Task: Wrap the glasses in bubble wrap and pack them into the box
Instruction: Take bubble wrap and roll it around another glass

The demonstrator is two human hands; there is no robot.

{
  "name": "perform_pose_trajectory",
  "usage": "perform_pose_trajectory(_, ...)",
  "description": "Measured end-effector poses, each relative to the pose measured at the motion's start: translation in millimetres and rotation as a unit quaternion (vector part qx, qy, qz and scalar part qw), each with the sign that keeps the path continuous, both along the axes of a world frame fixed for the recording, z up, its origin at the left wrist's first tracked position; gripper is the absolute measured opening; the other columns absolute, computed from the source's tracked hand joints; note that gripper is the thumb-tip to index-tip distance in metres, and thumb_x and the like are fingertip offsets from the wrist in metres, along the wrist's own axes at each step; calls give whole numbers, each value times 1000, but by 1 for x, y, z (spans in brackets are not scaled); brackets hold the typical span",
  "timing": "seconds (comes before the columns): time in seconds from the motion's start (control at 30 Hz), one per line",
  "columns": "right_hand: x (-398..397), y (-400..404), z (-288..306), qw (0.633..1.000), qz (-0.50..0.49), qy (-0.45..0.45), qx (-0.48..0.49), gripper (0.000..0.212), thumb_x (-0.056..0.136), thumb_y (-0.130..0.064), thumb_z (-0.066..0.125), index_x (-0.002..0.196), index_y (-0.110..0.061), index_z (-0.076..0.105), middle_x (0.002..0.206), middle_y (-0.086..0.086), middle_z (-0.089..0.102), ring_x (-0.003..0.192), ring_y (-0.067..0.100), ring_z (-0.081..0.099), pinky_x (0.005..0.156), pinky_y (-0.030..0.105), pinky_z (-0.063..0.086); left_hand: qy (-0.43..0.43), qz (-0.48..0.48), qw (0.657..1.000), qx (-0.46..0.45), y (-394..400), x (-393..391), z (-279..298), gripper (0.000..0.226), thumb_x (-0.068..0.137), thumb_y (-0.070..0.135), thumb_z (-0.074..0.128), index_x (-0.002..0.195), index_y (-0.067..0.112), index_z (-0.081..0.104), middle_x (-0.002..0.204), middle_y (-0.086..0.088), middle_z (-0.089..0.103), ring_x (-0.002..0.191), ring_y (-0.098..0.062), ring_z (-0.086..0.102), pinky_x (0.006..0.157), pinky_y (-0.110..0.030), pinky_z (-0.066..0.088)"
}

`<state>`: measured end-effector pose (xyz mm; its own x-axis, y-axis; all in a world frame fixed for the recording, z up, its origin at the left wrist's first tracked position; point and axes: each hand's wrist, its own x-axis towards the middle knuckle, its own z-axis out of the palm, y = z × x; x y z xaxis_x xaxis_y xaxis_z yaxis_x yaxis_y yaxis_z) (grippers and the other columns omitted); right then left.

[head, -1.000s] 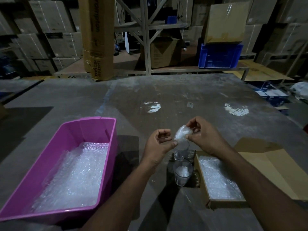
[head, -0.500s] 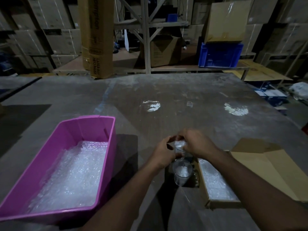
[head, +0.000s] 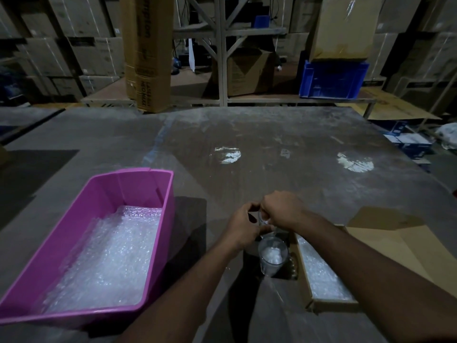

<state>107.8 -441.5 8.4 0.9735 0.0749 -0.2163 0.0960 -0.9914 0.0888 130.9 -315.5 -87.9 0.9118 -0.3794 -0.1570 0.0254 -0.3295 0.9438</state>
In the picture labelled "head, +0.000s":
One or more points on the person's left hand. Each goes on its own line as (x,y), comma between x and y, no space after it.
(241,232)

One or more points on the person's right hand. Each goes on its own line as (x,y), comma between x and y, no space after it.
(285,210)

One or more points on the bubble items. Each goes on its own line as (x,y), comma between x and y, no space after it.
(273,257)

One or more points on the clear drinking glass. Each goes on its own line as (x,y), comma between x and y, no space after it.
(292,267)

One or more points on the small brown cardboard box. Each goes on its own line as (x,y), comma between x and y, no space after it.
(410,246)

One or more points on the pile of bubble wrap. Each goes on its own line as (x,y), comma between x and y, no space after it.
(107,264)

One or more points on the person's right forearm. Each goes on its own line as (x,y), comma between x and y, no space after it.
(385,289)

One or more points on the person's left forearm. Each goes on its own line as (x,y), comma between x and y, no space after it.
(185,296)

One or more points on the dark blue product box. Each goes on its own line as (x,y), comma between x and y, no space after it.
(391,126)

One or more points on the blue and white product box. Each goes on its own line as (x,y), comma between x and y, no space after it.
(412,146)

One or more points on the flattened printed cardboard sheet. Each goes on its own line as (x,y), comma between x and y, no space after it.
(392,107)

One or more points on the flat cardboard sheet with tape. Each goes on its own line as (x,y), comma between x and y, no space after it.
(346,28)

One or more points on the tall narrow cardboard carton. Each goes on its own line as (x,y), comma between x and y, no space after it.
(146,49)

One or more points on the pink plastic bin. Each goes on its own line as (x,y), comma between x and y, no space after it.
(125,185)

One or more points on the blue plastic crate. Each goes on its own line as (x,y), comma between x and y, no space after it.
(333,82)

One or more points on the open brown carton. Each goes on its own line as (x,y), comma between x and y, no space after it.
(248,73)

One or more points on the grey metal storage rack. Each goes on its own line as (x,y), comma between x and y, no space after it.
(221,49)

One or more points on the small dark object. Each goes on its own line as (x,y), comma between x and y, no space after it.
(175,67)

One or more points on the white plastic bag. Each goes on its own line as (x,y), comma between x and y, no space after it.
(448,135)

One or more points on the white paper sheet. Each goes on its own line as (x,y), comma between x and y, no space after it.
(191,55)

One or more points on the small blue bin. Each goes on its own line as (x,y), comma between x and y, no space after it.
(261,22)

